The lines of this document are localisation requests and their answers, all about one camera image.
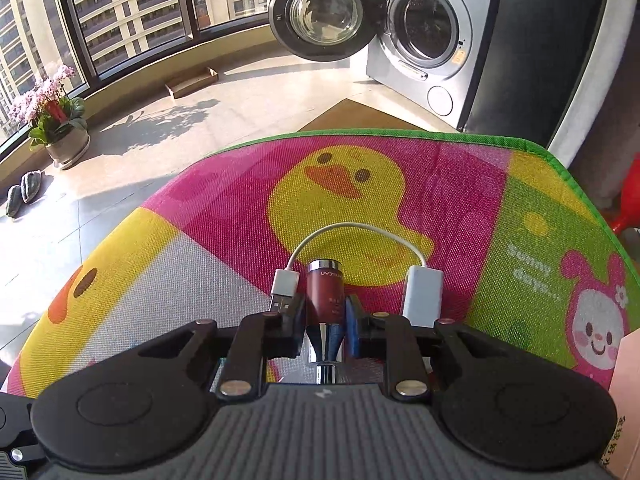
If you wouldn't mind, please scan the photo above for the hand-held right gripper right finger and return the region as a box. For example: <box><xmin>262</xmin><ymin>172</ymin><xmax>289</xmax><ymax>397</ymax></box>
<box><xmin>348</xmin><ymin>294</ymin><xmax>507</xmax><ymax>402</ymax></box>

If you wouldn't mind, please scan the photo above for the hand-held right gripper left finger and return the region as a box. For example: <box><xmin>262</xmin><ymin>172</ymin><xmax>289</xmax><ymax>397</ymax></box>
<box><xmin>136</xmin><ymin>294</ymin><xmax>307</xmax><ymax>402</ymax></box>

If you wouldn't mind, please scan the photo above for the dark red chrome bottle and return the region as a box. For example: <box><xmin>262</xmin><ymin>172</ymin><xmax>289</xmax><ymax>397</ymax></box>
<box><xmin>305</xmin><ymin>259</ymin><xmax>350</xmax><ymax>382</ymax></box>

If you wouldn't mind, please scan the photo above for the pink cardboard box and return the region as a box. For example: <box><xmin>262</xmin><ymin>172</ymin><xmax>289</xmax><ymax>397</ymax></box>
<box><xmin>607</xmin><ymin>327</ymin><xmax>640</xmax><ymax>480</ymax></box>

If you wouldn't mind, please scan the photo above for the colourful cartoon play mat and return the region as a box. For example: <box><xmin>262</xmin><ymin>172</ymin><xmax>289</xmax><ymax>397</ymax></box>
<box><xmin>0</xmin><ymin>130</ymin><xmax>640</xmax><ymax>402</ymax></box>

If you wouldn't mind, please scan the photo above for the brown floor mat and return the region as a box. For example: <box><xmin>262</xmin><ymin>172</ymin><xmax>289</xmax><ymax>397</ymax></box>
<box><xmin>299</xmin><ymin>97</ymin><xmax>437</xmax><ymax>134</ymax></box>

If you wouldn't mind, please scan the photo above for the flat cardboard box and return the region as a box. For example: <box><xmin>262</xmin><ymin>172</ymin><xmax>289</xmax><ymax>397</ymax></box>
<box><xmin>165</xmin><ymin>66</ymin><xmax>220</xmax><ymax>100</ymax></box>

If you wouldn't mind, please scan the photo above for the potted pink orchid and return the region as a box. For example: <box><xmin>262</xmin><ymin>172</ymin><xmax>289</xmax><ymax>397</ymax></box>
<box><xmin>10</xmin><ymin>64</ymin><xmax>92</xmax><ymax>171</ymax></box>

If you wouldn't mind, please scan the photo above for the silver washing machine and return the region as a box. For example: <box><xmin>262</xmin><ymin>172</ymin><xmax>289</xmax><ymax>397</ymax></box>
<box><xmin>267</xmin><ymin>0</ymin><xmax>613</xmax><ymax>153</ymax></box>

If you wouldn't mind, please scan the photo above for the white usb adapter cable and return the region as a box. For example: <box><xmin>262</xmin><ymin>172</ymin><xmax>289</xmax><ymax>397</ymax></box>
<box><xmin>270</xmin><ymin>222</ymin><xmax>446</xmax><ymax>329</ymax></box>

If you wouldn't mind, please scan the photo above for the black window frame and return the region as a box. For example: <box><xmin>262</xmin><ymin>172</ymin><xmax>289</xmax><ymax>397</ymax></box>
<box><xmin>0</xmin><ymin>0</ymin><xmax>281</xmax><ymax>161</ymax></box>

